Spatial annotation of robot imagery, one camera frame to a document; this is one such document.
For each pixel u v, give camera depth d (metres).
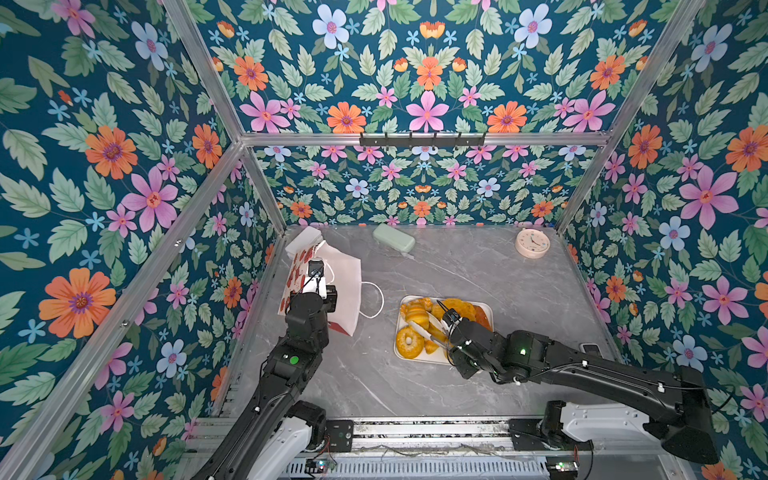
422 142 0.94
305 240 1.11
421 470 0.77
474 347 0.54
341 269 0.87
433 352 0.87
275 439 0.57
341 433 0.73
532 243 1.11
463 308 0.88
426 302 0.95
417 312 0.84
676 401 0.41
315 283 0.58
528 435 0.72
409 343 0.87
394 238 1.11
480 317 0.90
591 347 0.87
